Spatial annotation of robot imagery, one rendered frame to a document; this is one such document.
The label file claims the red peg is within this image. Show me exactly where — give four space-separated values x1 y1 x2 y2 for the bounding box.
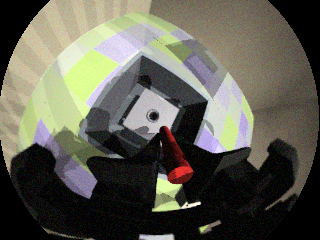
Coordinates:
159 125 193 184

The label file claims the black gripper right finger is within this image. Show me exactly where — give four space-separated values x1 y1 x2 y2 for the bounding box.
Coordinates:
171 132 252 205

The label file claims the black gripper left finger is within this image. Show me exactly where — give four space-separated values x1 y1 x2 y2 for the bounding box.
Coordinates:
85 132 160 209

